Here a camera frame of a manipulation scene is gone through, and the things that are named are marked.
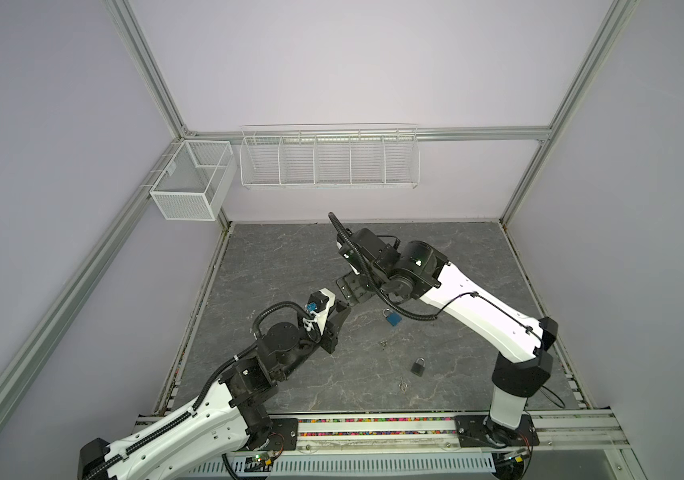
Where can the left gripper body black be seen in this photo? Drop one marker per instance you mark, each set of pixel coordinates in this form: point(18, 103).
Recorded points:
point(328, 338)

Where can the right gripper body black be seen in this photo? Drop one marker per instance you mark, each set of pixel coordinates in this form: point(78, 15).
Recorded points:
point(351, 285)

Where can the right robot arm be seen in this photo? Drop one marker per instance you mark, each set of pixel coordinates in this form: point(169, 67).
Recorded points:
point(419, 282)

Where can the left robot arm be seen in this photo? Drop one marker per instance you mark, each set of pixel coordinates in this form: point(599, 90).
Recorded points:
point(229, 413)

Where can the blue padlock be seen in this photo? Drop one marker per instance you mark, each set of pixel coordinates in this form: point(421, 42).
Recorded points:
point(392, 317)

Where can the dark grey padlock right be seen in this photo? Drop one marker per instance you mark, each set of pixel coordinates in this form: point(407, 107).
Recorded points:
point(418, 367)

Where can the white mesh box basket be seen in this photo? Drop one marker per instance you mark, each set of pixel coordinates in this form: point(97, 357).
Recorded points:
point(195, 181)

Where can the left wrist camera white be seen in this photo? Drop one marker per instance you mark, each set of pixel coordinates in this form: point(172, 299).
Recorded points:
point(319, 308)

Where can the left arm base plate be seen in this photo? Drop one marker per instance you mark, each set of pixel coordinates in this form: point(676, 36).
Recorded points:
point(283, 434)

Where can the white vented cable duct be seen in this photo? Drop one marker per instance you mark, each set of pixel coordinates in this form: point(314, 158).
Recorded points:
point(352, 466)

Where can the white wire shelf basket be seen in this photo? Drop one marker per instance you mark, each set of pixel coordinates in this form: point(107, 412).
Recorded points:
point(330, 156)

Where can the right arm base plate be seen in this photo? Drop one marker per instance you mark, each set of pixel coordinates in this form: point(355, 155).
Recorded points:
point(474, 430)

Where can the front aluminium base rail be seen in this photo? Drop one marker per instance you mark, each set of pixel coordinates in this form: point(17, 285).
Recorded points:
point(436, 431)

